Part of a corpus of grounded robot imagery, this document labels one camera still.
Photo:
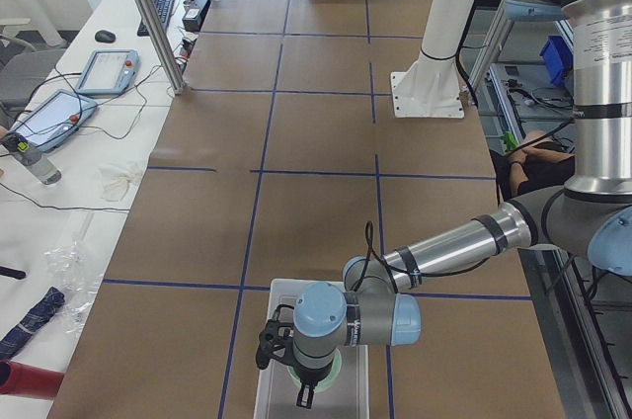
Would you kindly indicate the near teach pendant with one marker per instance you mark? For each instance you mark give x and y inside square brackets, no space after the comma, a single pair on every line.
[55,120]

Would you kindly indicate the black keyboard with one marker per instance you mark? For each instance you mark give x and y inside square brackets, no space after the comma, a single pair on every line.
[164,11]

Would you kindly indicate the red fire extinguisher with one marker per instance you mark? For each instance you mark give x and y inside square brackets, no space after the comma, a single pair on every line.
[27,381]

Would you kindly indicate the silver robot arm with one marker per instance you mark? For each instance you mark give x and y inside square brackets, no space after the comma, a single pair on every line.
[580,203]

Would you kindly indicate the seated person in black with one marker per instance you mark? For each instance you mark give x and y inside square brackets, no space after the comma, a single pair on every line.
[533,167]

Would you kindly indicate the green handled tool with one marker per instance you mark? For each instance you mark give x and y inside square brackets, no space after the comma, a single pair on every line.
[509,141]

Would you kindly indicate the mint green bowl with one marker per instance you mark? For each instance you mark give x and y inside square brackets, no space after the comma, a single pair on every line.
[327,382]

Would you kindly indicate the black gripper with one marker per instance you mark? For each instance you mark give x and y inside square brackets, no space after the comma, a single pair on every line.
[309,374]

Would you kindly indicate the black box device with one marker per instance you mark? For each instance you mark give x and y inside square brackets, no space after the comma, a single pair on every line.
[195,13]

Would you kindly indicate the teach pendant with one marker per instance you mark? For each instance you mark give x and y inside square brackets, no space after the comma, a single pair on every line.
[108,73]
[55,120]

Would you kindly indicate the white crumpled tissue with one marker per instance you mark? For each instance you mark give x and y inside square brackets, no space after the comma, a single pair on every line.
[116,179]

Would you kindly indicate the white pillar with base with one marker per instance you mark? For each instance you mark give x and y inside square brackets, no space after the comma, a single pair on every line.
[430,88]

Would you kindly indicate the black computer mouse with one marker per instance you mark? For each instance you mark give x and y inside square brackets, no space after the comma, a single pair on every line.
[105,36]

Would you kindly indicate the clear water bottle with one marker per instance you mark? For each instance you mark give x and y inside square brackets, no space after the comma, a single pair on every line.
[31,158]

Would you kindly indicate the aluminium frame post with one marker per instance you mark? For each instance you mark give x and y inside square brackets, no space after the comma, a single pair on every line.
[157,34]

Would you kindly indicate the far teach pendant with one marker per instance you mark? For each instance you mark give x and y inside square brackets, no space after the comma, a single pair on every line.
[108,73]

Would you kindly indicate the folded dark umbrella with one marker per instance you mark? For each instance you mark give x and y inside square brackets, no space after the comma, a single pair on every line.
[34,320]

